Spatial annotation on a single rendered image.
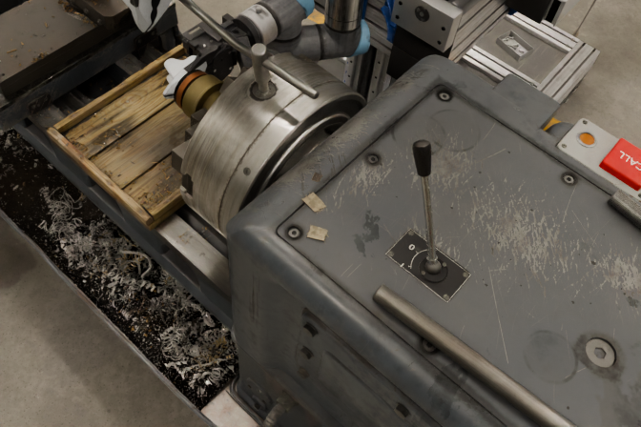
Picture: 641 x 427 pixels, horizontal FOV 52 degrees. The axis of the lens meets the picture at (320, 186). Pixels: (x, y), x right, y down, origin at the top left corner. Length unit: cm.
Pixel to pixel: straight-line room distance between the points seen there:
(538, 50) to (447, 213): 192
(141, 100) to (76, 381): 98
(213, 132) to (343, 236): 27
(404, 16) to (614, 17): 210
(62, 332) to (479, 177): 156
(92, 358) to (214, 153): 126
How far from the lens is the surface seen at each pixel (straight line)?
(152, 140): 137
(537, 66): 266
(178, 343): 149
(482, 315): 79
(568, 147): 97
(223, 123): 96
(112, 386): 209
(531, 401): 75
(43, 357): 217
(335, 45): 139
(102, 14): 143
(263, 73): 92
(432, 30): 135
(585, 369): 81
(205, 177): 98
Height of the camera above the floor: 195
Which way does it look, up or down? 56 degrees down
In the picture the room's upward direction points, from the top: 8 degrees clockwise
